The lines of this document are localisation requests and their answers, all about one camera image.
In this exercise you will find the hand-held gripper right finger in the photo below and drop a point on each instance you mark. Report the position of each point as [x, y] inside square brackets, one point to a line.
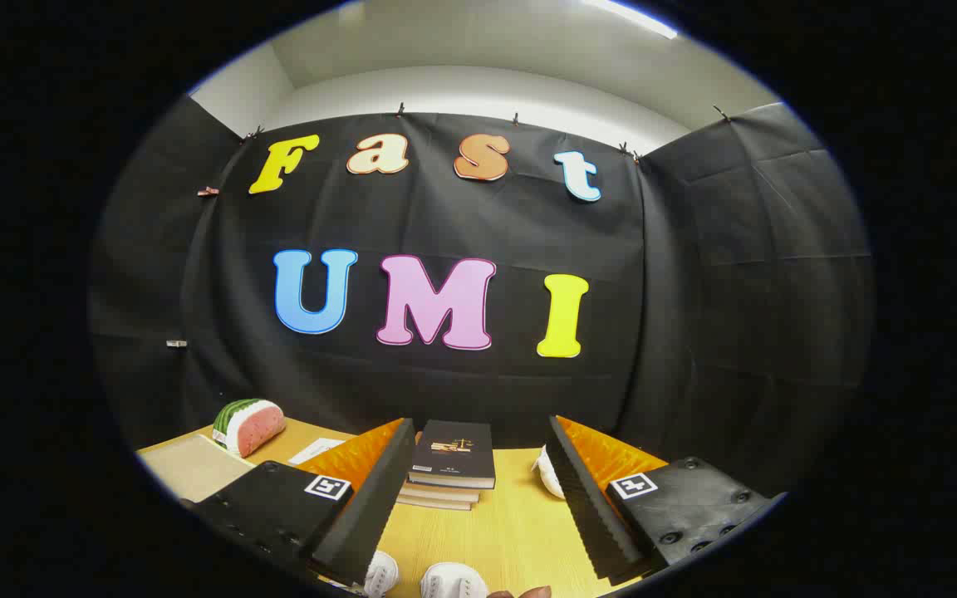
[582, 507]

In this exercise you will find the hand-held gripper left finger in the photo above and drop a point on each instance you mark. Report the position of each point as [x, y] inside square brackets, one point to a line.
[379, 507]

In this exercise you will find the white canvas shoe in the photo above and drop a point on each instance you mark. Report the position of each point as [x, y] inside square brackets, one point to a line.
[452, 581]
[382, 573]

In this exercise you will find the beige fabric storage box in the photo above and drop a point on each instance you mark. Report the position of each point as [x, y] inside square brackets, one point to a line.
[192, 467]

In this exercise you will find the white plush pouch with eyes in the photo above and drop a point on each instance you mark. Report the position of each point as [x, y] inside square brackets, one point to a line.
[551, 475]

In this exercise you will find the white portrait cover book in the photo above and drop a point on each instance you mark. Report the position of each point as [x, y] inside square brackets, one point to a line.
[316, 451]

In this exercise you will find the black cover book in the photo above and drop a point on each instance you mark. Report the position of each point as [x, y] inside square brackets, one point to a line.
[453, 453]

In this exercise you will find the watermelon slice plush toy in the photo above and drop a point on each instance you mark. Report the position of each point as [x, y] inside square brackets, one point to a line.
[250, 425]

